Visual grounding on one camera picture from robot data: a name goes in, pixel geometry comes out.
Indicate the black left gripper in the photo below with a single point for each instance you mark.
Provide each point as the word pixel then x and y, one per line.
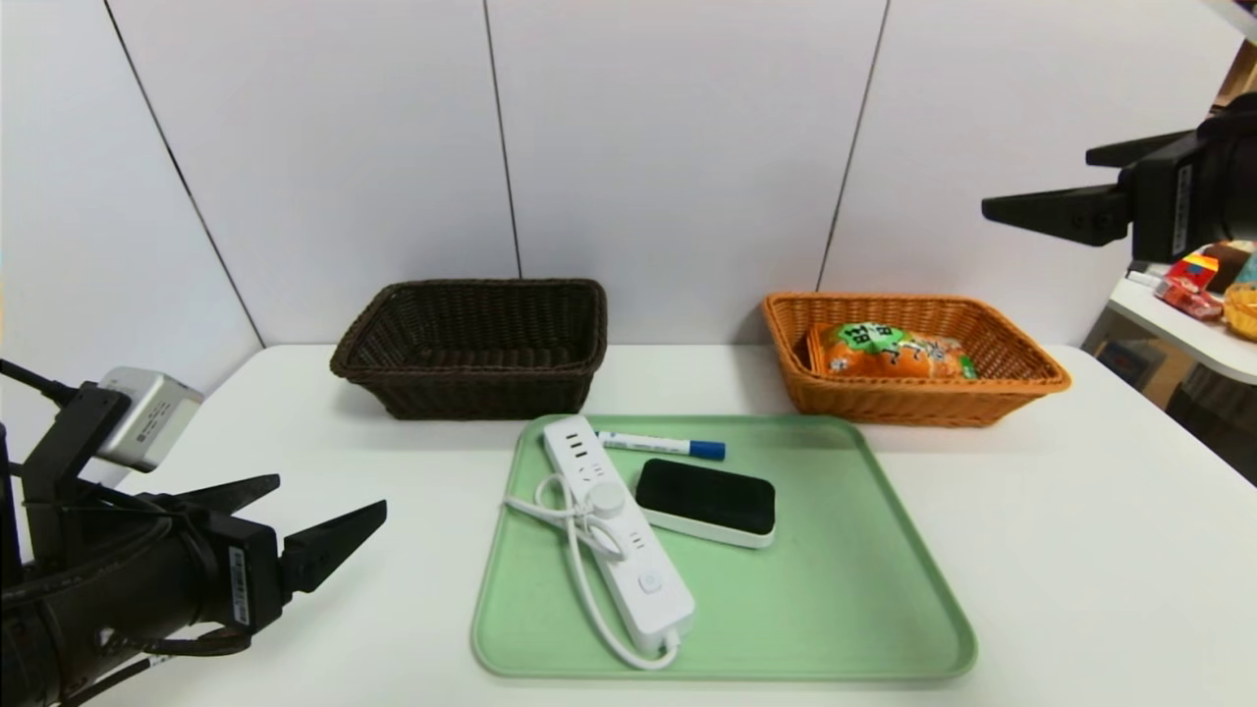
pixel 244 581

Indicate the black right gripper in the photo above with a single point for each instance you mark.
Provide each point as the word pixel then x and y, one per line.
pixel 1167 203

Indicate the orange snack bag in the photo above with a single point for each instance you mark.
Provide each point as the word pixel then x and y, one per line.
pixel 884 355

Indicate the black and white board eraser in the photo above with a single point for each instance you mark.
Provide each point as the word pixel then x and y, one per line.
pixel 702 496

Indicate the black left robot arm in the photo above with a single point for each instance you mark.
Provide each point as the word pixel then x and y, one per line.
pixel 39 648

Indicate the dark brown wicker basket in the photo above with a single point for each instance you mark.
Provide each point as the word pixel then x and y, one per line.
pixel 471 393

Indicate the orange wicker basket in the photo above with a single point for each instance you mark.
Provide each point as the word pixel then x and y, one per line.
pixel 913 403

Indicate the red and yellow box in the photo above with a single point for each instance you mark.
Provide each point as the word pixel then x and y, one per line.
pixel 1193 270

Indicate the red snack packet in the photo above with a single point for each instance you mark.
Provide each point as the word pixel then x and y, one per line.
pixel 1188 301

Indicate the dark brown block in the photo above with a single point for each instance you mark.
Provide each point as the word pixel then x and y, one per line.
pixel 1229 265

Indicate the wooden shelf unit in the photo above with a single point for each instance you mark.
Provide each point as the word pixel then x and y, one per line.
pixel 1239 83

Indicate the teal packet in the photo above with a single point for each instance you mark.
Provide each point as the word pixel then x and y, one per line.
pixel 1248 271

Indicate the white side table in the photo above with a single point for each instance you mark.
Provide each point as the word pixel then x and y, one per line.
pixel 1178 339

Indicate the box under side table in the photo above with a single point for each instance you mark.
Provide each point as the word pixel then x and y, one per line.
pixel 1124 363

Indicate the white marker with blue cap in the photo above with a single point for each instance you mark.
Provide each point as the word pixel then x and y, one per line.
pixel 658 444

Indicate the light green plastic tray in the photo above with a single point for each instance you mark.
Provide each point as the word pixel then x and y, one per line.
pixel 786 589

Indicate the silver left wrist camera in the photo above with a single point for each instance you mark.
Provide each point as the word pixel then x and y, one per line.
pixel 152 417

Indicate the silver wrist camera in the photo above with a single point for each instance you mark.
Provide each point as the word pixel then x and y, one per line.
pixel 1242 20
pixel 152 417

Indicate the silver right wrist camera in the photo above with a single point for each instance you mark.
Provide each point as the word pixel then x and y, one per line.
pixel 1242 20

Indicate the black left camera bracket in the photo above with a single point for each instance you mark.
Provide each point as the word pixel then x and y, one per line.
pixel 69 462

